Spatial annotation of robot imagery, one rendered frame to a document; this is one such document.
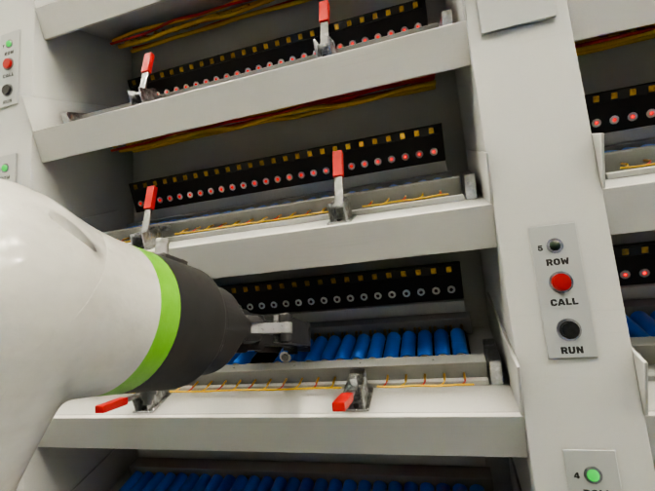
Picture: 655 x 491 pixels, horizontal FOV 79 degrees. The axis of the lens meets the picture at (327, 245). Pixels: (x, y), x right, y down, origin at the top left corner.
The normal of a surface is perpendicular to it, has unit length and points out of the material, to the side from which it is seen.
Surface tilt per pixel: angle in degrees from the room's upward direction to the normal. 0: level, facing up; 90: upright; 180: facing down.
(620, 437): 90
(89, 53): 90
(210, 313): 86
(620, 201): 110
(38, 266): 82
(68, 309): 98
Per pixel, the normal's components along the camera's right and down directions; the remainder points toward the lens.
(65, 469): 0.96, -0.12
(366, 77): -0.23, 0.24
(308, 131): -0.28, -0.11
